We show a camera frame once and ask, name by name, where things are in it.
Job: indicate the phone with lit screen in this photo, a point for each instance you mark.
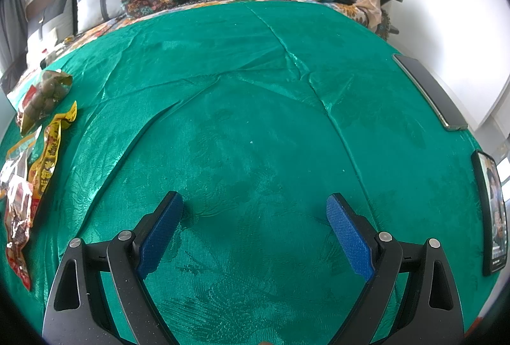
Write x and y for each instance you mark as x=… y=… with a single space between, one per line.
x=494 y=209

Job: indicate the grey curtain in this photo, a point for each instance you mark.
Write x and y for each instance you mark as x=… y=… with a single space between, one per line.
x=12 y=30

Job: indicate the bag of round brown snacks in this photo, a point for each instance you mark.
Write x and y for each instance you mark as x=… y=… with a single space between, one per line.
x=44 y=96

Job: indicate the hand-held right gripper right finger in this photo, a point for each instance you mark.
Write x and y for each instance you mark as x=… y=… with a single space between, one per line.
x=350 y=237

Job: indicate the dark phone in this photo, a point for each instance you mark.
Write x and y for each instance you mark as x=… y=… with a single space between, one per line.
x=430 y=90

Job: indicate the green tablecloth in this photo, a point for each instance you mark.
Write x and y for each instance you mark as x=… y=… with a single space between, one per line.
x=255 y=98

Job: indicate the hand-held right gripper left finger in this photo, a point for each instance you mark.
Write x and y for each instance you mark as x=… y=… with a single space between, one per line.
x=159 y=237

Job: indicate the red clear snack packet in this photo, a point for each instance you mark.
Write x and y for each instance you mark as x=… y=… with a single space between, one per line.
x=18 y=209

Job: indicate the yellow snack packet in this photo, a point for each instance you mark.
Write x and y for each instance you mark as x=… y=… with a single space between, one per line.
x=48 y=158

